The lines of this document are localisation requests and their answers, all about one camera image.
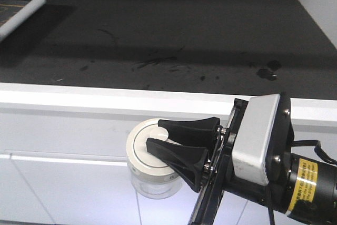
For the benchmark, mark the white rolled paper tube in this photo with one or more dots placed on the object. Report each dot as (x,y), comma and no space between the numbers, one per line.
(14,13)

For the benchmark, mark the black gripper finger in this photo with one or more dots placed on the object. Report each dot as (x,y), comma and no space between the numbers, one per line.
(199,133)
(187,161)

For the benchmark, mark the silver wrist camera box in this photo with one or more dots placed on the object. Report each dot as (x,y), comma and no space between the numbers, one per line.
(253,137)

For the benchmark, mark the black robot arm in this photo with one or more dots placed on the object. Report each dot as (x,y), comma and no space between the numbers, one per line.
(312,181)

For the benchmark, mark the glass jar with white lid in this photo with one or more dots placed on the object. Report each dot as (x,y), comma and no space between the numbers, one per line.
(150,177)

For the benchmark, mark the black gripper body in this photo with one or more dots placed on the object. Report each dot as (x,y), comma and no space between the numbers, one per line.
(223,179)

